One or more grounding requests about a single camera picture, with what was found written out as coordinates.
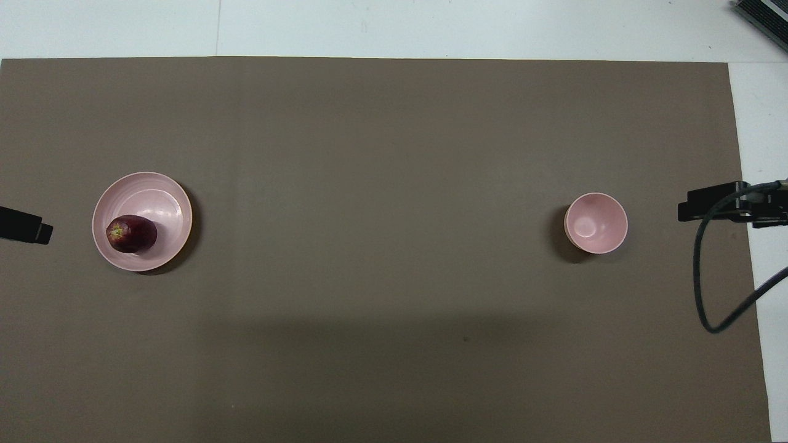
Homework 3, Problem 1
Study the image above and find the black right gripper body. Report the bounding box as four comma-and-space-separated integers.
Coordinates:
750, 180, 788, 229

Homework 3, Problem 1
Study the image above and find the dark red apple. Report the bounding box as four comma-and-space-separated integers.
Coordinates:
106, 215, 158, 253

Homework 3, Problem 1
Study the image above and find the pink bowl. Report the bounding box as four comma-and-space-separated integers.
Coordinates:
564, 192, 629, 255

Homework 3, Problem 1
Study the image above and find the pink plate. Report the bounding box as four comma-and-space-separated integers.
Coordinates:
92, 172, 193, 273

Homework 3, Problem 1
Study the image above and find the dark grey ribbed device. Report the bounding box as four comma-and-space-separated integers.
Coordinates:
733, 0, 788, 53

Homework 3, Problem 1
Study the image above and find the brown table mat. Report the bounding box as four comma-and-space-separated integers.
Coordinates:
0, 57, 772, 443

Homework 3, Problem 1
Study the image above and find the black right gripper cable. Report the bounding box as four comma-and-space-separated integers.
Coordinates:
693, 180, 788, 334

